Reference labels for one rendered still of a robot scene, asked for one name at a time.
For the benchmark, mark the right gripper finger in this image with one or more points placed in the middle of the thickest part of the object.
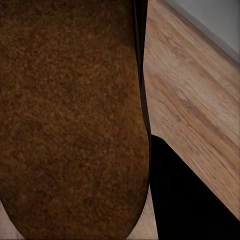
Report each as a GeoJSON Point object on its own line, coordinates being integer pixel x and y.
{"type": "Point", "coordinates": [185, 208]}

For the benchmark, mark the sandal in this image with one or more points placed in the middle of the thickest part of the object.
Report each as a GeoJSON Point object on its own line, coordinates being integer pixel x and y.
{"type": "Point", "coordinates": [75, 133]}

